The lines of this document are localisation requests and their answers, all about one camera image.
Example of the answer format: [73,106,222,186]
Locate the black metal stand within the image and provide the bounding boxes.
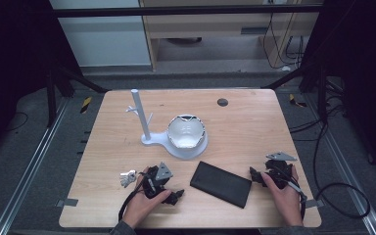
[44,62,111,129]
[269,61,330,124]

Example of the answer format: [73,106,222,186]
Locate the person's right hand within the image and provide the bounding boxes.
[260,164,305,227]

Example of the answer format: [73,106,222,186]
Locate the grey tape piece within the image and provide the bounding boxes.
[305,199,325,210]
[56,198,79,208]

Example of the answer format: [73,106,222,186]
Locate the wooden desk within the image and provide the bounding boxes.
[138,0,325,71]

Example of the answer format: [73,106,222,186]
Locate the person's left hand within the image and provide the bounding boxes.
[121,165,173,229]

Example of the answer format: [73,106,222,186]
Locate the black looped floor cable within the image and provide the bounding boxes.
[288,107,372,220]

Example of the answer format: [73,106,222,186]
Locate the black wallet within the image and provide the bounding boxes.
[189,161,254,210]

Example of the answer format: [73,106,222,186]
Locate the white bowl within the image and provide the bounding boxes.
[166,114,207,150]

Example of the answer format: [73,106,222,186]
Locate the black horizontal bar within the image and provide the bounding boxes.
[52,4,325,19]

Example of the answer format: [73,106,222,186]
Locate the white stand with hooks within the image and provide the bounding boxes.
[125,88,210,162]

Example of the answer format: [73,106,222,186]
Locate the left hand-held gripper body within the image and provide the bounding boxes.
[141,161,174,200]

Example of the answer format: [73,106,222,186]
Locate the grey right gripper cable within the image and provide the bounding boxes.
[285,179,308,220]

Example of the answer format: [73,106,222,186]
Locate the black yellow striped tape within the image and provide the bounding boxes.
[288,93,308,109]
[79,96,93,115]

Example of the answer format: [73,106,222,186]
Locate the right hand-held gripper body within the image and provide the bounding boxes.
[263,151,299,191]

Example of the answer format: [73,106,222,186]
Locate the hanging black cables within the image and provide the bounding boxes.
[261,2,306,71]

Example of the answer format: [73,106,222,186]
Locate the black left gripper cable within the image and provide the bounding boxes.
[117,177,150,223]

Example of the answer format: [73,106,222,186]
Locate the aluminium floor rail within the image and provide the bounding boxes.
[0,97,71,235]
[302,93,376,235]

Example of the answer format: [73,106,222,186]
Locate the white cabinet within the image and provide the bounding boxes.
[48,0,152,69]

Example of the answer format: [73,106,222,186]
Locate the thin black floor cable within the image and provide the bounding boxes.
[5,111,29,132]

